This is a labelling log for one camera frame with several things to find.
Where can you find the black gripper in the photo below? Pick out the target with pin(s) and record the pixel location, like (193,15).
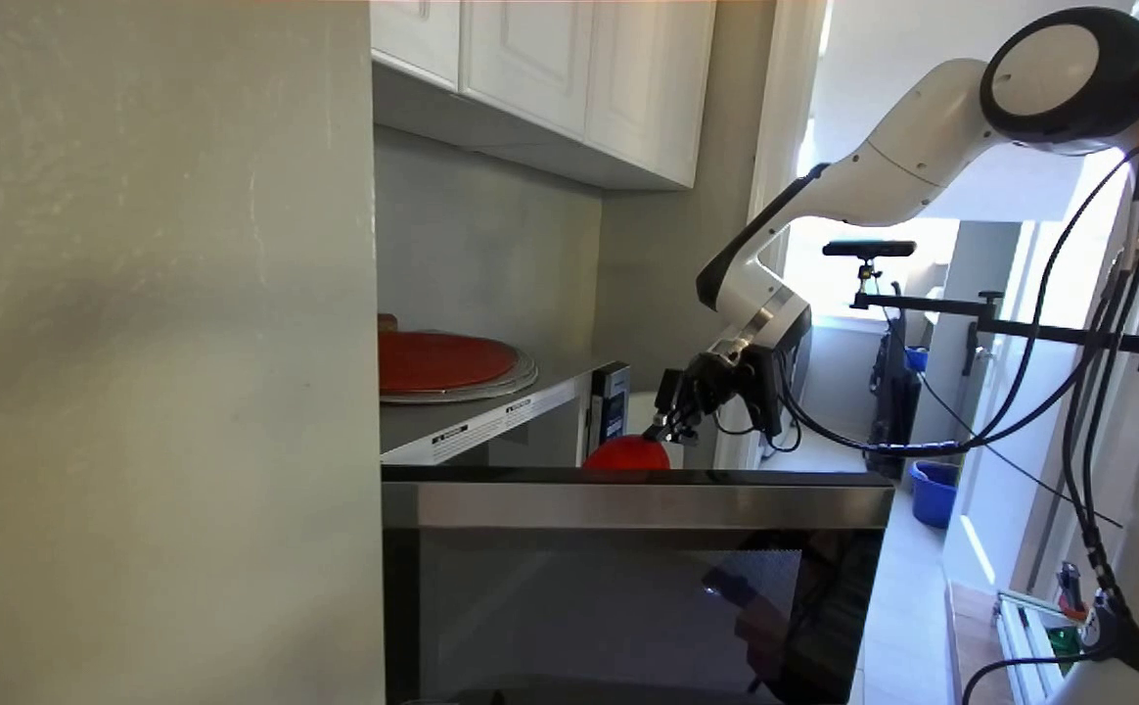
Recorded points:
(712,377)

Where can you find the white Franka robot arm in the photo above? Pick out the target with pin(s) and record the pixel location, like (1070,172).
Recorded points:
(905,144)

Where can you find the silver microwave oven body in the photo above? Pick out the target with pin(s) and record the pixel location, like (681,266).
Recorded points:
(492,417)

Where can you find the black vacuum cleaner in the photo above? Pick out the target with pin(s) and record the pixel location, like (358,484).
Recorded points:
(889,407)

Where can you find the red plate on counter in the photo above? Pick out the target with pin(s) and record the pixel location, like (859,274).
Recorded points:
(442,364)

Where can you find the small blue container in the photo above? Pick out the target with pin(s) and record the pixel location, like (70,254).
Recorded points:
(917,360)

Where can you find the blue bucket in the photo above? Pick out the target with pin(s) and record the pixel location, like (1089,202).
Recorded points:
(936,494)

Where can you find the red button device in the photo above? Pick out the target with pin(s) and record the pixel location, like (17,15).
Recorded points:
(1070,594)

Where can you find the black camera on stand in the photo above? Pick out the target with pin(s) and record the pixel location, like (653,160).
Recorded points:
(866,248)

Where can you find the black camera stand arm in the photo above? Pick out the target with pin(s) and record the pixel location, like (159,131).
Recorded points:
(933,309)

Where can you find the white wall cabinet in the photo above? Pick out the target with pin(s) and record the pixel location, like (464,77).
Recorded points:
(531,52)

